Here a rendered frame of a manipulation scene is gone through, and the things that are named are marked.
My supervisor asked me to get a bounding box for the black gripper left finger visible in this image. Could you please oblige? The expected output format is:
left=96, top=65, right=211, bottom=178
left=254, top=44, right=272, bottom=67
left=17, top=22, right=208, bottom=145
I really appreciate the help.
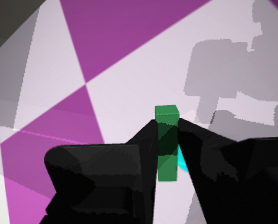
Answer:
left=44, top=119, right=159, bottom=224

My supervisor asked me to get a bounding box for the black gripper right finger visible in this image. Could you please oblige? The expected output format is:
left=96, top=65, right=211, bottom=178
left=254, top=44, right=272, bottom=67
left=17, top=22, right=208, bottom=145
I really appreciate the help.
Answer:
left=178, top=118, right=278, bottom=224

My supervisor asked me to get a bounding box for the green rectangular post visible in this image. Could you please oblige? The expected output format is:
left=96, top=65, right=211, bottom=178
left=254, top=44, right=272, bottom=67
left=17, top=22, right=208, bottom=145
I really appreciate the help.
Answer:
left=155, top=105, right=180, bottom=182

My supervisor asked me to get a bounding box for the cyan circle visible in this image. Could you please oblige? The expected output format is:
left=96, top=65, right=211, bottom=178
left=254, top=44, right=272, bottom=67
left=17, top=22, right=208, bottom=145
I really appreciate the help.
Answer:
left=178, top=146, right=188, bottom=172

